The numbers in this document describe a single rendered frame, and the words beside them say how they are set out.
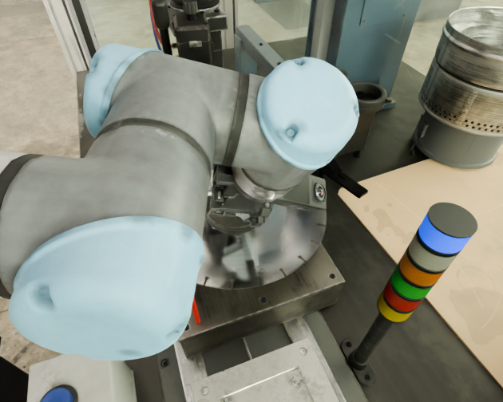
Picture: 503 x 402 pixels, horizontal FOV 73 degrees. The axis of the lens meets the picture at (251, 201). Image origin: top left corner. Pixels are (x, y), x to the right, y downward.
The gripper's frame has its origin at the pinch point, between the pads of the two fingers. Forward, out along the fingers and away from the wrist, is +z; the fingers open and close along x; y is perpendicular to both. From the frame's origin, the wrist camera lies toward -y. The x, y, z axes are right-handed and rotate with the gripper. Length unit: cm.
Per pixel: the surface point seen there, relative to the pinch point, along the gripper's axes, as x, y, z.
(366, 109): -31.6, -33.2, 16.0
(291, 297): 14.7, -9.8, 5.4
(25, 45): -213, 177, 281
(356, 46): -59, -37, 26
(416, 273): 10.8, -15.2, -21.3
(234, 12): -105, -5, 71
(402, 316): 16.0, -18.4, -13.8
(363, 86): -41, -35, 20
